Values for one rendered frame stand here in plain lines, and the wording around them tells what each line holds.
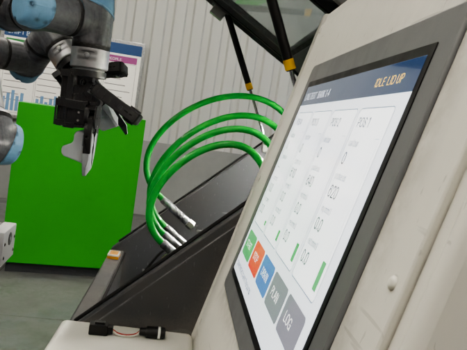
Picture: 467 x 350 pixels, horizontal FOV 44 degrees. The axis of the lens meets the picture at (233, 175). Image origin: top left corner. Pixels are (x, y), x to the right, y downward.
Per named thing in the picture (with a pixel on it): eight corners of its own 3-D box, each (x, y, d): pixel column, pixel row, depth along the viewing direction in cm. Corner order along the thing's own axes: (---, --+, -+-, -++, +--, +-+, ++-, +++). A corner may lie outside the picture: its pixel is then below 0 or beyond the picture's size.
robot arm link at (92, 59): (112, 53, 119) (106, 49, 111) (110, 76, 120) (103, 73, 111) (76, 48, 118) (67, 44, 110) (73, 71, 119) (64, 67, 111)
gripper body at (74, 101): (61, 126, 120) (67, 69, 119) (102, 132, 121) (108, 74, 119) (52, 127, 112) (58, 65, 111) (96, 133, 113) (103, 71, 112)
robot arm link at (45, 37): (43, 28, 145) (59, 4, 141) (64, 61, 143) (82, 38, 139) (17, 26, 139) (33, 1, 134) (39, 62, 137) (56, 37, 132)
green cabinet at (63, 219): (115, 253, 544) (133, 117, 533) (124, 280, 461) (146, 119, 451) (8, 245, 515) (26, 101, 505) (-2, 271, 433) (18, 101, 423)
